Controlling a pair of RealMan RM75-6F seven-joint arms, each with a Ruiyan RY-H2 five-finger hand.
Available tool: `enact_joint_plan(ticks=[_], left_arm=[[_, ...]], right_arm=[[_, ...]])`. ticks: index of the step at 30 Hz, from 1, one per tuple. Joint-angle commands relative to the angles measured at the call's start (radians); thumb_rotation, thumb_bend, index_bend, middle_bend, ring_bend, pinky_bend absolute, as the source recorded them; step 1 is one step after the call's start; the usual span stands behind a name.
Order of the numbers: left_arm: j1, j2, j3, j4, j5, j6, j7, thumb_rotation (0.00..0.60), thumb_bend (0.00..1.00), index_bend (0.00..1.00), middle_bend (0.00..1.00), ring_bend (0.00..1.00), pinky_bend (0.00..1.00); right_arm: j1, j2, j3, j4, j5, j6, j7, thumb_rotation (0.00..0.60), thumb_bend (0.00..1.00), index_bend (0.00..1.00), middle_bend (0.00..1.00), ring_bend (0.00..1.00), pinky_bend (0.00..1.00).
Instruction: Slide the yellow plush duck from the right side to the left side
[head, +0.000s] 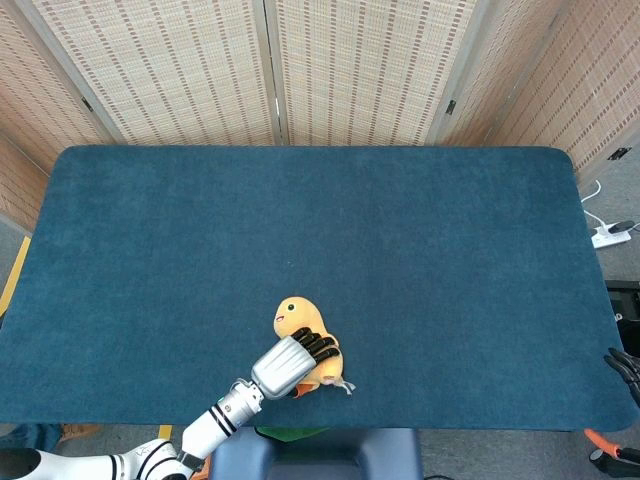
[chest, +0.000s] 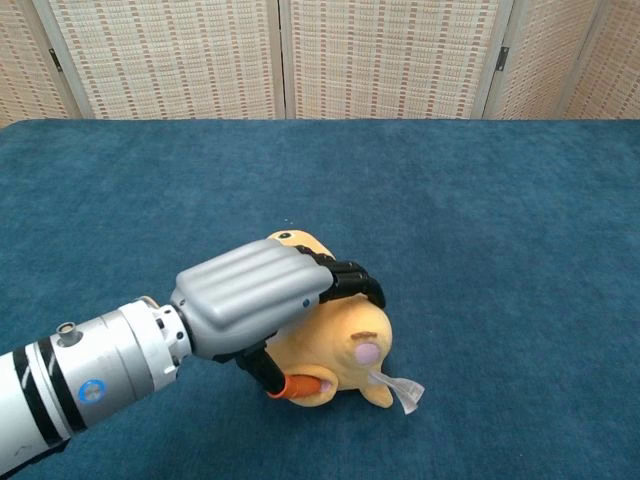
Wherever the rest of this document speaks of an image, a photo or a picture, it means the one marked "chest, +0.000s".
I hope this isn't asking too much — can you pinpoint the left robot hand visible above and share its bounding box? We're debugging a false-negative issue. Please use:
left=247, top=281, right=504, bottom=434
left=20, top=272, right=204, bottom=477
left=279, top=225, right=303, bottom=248
left=169, top=238, right=388, bottom=400

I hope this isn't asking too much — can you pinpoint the yellow plush duck toy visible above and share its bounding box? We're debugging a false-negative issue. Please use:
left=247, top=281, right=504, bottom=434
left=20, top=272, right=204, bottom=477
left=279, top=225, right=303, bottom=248
left=263, top=228, right=427, bottom=416

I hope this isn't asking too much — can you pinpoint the bamboo folding screen panel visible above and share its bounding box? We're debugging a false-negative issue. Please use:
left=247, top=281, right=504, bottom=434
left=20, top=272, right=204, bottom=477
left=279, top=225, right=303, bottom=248
left=32, top=0, right=287, bottom=120
left=0, top=0, right=84, bottom=129
left=555, top=0, right=640, bottom=120
left=482, top=0, right=616, bottom=120
left=278, top=0, right=516, bottom=120

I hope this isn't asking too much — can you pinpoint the blue felt table cloth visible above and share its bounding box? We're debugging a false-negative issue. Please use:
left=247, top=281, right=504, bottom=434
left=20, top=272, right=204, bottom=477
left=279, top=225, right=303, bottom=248
left=0, top=118, right=640, bottom=480

